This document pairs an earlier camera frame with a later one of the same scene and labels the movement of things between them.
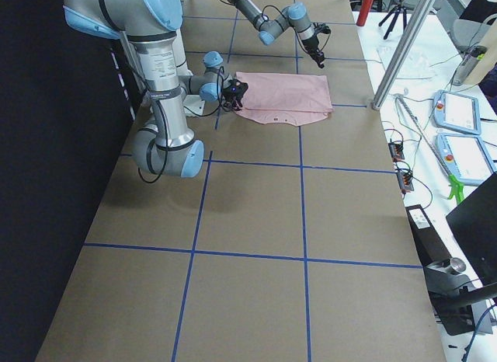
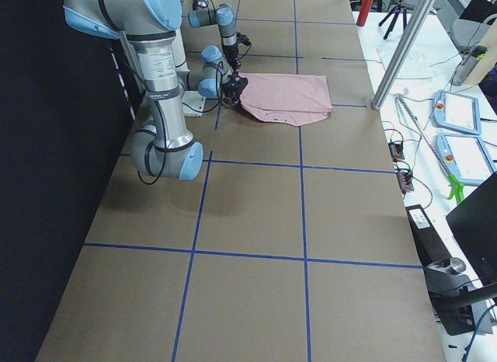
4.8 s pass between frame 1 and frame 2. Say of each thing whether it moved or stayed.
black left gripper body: moved
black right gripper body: stayed
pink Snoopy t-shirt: stayed
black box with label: stayed
